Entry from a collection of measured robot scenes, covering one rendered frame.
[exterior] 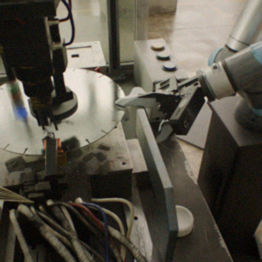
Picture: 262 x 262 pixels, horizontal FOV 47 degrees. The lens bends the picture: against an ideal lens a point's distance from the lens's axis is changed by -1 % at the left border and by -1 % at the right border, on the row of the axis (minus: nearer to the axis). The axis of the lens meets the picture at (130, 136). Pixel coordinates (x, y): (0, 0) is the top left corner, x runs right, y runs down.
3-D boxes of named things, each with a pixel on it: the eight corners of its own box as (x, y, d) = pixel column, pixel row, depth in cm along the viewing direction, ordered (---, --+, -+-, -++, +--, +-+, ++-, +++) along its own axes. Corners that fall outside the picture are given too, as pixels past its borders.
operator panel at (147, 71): (133, 77, 117) (133, 40, 107) (160, 74, 119) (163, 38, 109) (150, 122, 97) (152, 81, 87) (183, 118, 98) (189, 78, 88)
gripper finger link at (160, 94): (136, 104, 70) (174, 107, 70) (136, 109, 69) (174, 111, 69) (138, 87, 67) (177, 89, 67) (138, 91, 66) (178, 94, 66)
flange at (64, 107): (87, 106, 69) (86, 97, 67) (41, 125, 64) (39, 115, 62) (64, 85, 75) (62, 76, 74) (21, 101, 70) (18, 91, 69)
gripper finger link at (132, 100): (116, 92, 73) (155, 95, 73) (115, 106, 68) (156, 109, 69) (117, 81, 71) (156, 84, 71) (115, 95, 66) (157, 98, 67)
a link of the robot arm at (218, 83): (237, 99, 65) (223, 69, 60) (217, 108, 66) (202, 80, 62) (230, 81, 70) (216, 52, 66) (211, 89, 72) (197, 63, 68)
